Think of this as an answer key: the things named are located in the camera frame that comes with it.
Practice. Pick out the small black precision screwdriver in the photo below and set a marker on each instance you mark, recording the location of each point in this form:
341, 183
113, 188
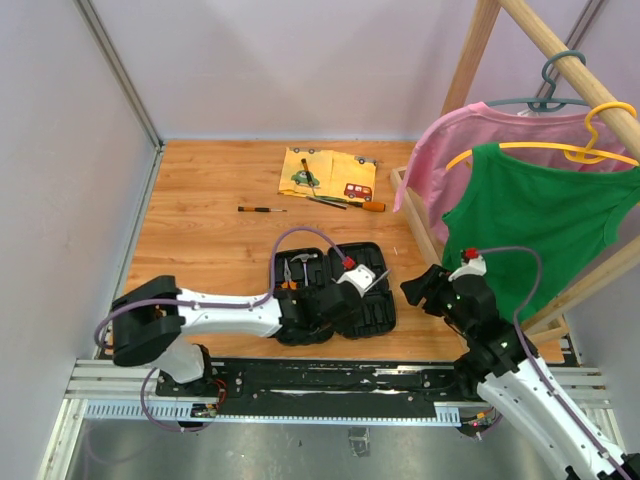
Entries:
260, 209

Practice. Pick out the black handled screwdriver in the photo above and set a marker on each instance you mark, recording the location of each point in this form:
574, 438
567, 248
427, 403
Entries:
345, 262

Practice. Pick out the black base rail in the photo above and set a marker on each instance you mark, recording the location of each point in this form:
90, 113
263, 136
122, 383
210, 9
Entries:
303, 392

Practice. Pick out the wooden clothes rack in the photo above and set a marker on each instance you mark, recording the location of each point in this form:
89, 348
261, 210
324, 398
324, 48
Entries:
549, 325

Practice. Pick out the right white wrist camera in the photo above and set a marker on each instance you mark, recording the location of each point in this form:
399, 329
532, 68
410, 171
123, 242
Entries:
472, 263

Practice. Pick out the green tank top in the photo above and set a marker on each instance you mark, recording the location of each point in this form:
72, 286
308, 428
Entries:
550, 224

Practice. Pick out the yellow clothes hanger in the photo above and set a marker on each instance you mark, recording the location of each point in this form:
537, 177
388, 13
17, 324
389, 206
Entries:
478, 124

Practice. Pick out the orange handled screwdriver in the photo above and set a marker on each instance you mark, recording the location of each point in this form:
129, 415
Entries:
376, 207

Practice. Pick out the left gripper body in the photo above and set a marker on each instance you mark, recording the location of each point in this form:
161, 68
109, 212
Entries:
339, 326

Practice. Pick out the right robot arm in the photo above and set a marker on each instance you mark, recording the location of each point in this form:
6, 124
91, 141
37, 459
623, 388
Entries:
502, 367

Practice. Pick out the small screwdriver on cloth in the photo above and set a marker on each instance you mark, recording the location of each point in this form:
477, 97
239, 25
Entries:
309, 176

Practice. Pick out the pink t-shirt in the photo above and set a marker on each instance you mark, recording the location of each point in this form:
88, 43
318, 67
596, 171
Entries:
440, 190

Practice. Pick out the black plastic tool case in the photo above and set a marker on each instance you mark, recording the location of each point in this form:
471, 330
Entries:
377, 313

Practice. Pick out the yellow car print cloth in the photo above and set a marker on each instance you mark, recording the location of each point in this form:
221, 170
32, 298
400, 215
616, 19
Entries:
337, 175

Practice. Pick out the teal clothes hanger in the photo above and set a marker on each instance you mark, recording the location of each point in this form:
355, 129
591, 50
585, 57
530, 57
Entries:
545, 101

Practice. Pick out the orange needle nose pliers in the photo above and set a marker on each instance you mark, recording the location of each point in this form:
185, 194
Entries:
288, 283

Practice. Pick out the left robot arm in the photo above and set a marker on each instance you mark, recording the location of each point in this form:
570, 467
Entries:
151, 324

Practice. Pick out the claw hammer black grip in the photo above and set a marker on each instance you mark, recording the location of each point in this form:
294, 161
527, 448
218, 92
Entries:
304, 258

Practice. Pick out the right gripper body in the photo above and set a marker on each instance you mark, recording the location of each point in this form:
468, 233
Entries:
460, 321

